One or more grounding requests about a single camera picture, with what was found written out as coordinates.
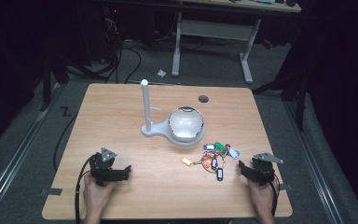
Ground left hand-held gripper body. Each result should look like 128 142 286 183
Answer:
88 147 119 188

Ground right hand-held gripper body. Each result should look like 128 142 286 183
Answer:
251 151 284 188

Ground person's right hand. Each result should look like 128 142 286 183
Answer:
247 179 278 216

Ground person's left hand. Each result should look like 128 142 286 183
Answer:
82 173 117 215

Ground bunch of coloured key tags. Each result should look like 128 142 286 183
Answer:
180 141 241 183

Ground white stand with pole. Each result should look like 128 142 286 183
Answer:
139 78 207 147

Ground white bowl with dark rim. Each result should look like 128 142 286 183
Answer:
168 105 206 144

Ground black metal stand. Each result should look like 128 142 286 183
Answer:
251 61 310 132
39 51 107 113

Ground desk with white legs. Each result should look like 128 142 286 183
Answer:
167 0 303 85

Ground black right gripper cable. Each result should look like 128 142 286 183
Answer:
260 167 282 217

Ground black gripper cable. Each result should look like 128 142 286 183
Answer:
74 154 96 224
260 167 282 217

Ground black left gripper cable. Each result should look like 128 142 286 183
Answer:
74 154 96 224

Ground black floor cable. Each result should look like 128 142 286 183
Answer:
52 114 78 172

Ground metal floor rail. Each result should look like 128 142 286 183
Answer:
0 81 67 224
283 100 345 224

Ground bundle of black floor cables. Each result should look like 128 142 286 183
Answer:
103 17 143 85

